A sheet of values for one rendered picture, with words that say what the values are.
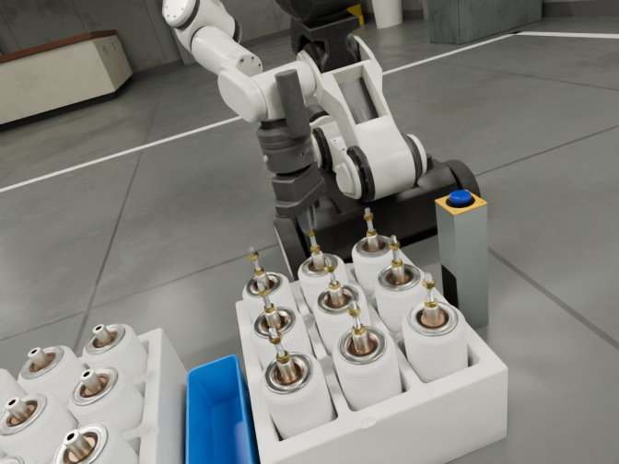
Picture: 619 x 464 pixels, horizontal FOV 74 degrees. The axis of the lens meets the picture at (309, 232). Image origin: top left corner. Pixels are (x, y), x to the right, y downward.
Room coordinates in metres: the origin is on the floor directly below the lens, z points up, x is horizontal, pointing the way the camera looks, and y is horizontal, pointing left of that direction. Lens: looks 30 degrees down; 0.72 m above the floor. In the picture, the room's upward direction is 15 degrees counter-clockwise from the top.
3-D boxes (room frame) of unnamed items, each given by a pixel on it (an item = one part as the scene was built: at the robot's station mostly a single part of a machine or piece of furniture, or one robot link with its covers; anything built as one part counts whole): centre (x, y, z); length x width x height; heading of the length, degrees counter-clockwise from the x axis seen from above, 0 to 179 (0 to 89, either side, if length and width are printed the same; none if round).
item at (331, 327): (0.56, -0.02, 0.16); 0.10 x 0.10 x 0.18
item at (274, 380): (0.43, 0.09, 0.25); 0.08 x 0.08 x 0.01
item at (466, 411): (0.56, -0.02, 0.09); 0.39 x 0.39 x 0.18; 7
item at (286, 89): (0.67, -0.02, 0.57); 0.11 x 0.11 x 0.11; 29
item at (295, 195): (0.68, 0.00, 0.46); 0.13 x 0.10 x 0.12; 140
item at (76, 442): (0.40, 0.39, 0.26); 0.02 x 0.02 x 0.03
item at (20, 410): (0.50, 0.53, 0.26); 0.02 x 0.02 x 0.03
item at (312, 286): (0.68, 0.00, 0.16); 0.10 x 0.10 x 0.18
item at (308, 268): (0.68, 0.00, 0.25); 0.08 x 0.08 x 0.01
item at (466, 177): (1.09, -0.46, 0.10); 0.20 x 0.05 x 0.20; 8
